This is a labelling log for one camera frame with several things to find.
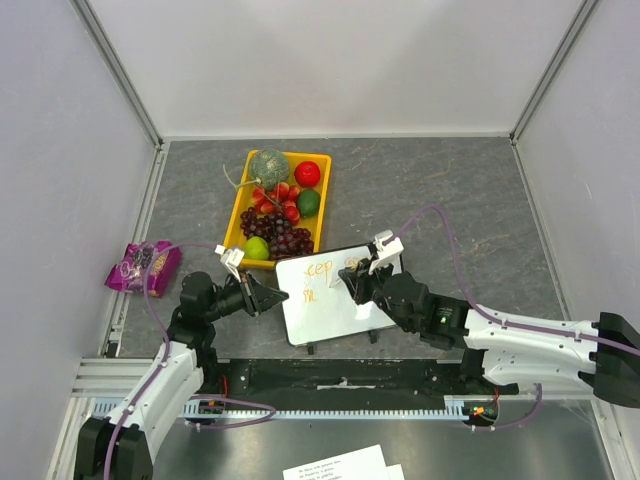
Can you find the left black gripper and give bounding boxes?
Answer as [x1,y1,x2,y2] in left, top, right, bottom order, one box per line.
[204,268,288,322]

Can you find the small whiteboard black frame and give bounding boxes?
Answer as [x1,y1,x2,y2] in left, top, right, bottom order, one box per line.
[275,244,394,346]

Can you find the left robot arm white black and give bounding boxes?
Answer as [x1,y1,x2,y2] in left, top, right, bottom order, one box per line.
[73,271,289,479]

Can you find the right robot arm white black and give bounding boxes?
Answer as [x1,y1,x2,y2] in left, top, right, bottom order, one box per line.
[338,260,639,409]

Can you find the green pear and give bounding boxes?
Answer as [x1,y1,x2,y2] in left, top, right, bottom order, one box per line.
[243,236,270,261]

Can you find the dark red grapes bunch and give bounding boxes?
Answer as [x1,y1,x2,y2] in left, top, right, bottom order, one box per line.
[240,207,315,261]

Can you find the yellow plastic tray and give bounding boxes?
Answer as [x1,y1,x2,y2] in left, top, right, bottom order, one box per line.
[224,150,331,269]

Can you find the green mango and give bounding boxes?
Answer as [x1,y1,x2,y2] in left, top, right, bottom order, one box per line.
[296,189,321,218]

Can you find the red strawberries bunch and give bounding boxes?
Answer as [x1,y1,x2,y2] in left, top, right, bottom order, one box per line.
[250,182,301,225]

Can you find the red apple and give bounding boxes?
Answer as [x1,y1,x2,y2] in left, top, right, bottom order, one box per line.
[294,161,322,188]

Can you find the purple snack bag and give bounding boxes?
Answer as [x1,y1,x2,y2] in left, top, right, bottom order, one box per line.
[104,241,182,298]

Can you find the green netted melon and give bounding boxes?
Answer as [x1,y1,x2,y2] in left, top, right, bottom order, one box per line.
[248,149,290,191]

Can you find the white paper sheets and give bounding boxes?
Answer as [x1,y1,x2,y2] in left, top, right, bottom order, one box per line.
[283,445,405,480]

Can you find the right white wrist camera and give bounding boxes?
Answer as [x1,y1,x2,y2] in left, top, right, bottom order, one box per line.
[369,230,404,274]

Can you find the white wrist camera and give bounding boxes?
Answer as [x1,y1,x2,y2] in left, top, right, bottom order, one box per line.
[214,244,245,279]
[369,230,404,274]

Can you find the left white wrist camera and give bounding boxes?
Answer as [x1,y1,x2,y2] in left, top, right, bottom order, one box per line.
[214,244,245,279]

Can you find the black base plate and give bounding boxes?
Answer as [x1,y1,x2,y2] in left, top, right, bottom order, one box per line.
[200,359,497,411]

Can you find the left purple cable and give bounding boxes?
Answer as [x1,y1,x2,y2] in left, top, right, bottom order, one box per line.
[101,241,277,480]

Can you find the white slotted cable duct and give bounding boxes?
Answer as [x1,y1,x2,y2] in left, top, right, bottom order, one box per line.
[94,396,471,420]

